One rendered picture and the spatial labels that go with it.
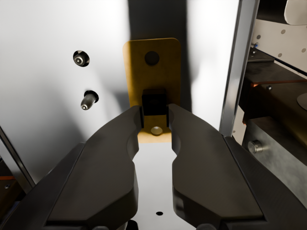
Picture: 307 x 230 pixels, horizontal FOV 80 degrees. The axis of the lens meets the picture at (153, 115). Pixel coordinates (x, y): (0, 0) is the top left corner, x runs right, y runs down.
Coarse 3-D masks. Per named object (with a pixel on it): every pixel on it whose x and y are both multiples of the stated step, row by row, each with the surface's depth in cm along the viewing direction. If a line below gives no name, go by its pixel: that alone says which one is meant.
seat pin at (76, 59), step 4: (80, 52) 13; (84, 52) 13; (76, 56) 12; (80, 56) 12; (84, 56) 13; (88, 56) 13; (76, 60) 12; (80, 60) 12; (84, 60) 13; (76, 64) 13; (80, 64) 13
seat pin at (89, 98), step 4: (88, 92) 14; (92, 92) 14; (88, 96) 14; (92, 96) 14; (96, 96) 15; (84, 100) 13; (88, 100) 13; (92, 100) 14; (80, 104) 13; (84, 104) 13; (88, 104) 13; (92, 104) 14; (84, 108) 13; (88, 108) 13
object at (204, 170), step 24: (168, 120) 12; (192, 120) 10; (192, 144) 8; (216, 144) 8; (192, 168) 7; (216, 168) 7; (192, 192) 6; (216, 192) 6; (240, 192) 6; (192, 216) 7; (216, 216) 6; (240, 216) 6
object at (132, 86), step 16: (128, 48) 12; (144, 48) 12; (160, 48) 12; (176, 48) 12; (128, 64) 12; (144, 64) 12; (160, 64) 12; (176, 64) 12; (128, 80) 13; (144, 80) 13; (160, 80) 13; (176, 80) 13; (144, 96) 13; (160, 96) 13; (176, 96) 14; (144, 112) 13; (160, 112) 13; (144, 128) 15
